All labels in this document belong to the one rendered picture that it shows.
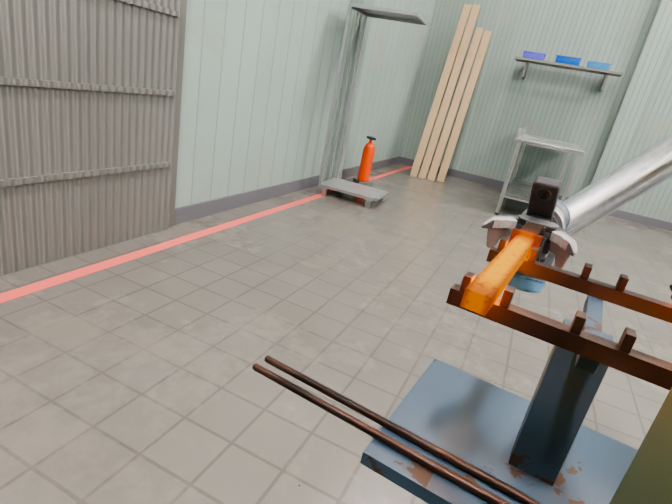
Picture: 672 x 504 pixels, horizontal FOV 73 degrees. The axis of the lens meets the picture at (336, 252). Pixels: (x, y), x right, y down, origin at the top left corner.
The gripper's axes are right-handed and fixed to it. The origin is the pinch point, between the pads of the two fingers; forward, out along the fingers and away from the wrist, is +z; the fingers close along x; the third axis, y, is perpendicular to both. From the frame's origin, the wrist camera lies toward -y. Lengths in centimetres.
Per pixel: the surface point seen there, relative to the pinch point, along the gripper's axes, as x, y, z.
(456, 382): 2.3, 26.5, 8.4
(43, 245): 225, 89, -41
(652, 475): -13, -4, 57
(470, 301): 0.4, 0.6, 34.4
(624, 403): -53, 99, -155
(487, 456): -6.5, 26.5, 22.5
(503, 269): -0.6, -0.7, 24.1
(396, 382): 38, 99, -87
